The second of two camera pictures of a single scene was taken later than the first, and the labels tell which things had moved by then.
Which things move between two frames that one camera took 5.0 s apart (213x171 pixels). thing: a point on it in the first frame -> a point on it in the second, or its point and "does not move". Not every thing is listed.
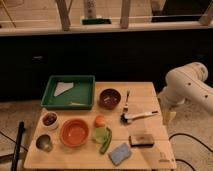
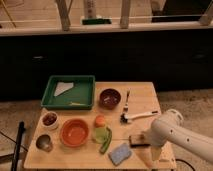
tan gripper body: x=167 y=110 -> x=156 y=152
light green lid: x=99 y=135 does not move
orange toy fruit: x=99 y=121 does not move
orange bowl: x=74 y=132 does not move
